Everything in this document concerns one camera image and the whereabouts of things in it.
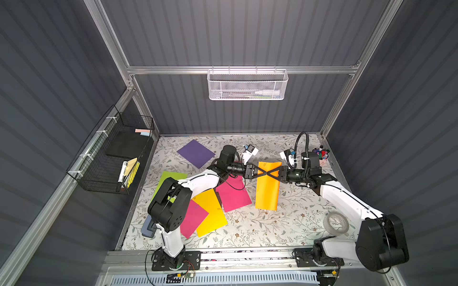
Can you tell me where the yellow notepad in basket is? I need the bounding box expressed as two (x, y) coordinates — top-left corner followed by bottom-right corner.
(117, 158), (140, 191)

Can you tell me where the white wire mesh basket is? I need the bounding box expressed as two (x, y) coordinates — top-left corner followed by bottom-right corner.
(206, 67), (289, 101)

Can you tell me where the yellow paper sheet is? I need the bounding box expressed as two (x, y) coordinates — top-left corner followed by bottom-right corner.
(193, 189), (228, 237)

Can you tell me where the purple paper sheet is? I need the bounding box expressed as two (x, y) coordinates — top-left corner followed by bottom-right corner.
(177, 139), (215, 169)

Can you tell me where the grey blue stapler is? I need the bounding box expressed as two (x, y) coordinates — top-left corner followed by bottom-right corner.
(141, 214), (157, 238)

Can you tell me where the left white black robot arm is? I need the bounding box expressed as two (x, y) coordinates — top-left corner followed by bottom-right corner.
(148, 145), (282, 259)

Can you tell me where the lower magenta paper sheet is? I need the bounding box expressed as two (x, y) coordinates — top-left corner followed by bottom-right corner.
(180, 200), (209, 239)

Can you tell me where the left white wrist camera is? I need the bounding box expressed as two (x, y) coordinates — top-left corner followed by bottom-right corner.
(241, 144), (259, 165)

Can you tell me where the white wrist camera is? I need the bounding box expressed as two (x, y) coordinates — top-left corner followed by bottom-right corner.
(241, 144), (259, 165)
(280, 148), (297, 170)

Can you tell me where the orange paper sheet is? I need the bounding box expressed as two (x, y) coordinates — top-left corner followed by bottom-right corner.
(255, 176), (280, 211)

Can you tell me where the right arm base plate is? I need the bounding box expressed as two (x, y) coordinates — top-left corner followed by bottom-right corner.
(292, 247), (345, 268)

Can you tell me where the lime green paper sheet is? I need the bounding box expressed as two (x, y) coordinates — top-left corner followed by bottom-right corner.
(151, 170), (188, 204)

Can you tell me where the magenta paper sheet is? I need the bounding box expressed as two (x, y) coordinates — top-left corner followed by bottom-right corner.
(216, 176), (252, 212)
(180, 200), (209, 239)

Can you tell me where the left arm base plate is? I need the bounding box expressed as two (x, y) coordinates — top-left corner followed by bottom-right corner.
(151, 249), (202, 271)

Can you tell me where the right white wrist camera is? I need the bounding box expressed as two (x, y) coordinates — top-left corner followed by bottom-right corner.
(280, 148), (297, 170)

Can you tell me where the upper magenta paper sheet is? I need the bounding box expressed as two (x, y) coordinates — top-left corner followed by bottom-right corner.
(216, 176), (252, 212)

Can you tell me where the white marker in basket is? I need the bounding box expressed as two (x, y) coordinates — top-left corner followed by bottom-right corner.
(253, 90), (281, 98)

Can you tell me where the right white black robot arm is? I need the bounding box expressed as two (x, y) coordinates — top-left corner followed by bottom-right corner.
(253, 155), (410, 272)

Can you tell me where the black wire wall basket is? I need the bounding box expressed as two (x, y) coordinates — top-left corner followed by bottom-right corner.
(67, 106), (155, 195)

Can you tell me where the clear tape roll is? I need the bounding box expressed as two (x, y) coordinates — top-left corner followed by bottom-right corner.
(323, 212), (350, 237)

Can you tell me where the cup of coloured markers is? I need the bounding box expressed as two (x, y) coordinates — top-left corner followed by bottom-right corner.
(312, 145), (330, 166)

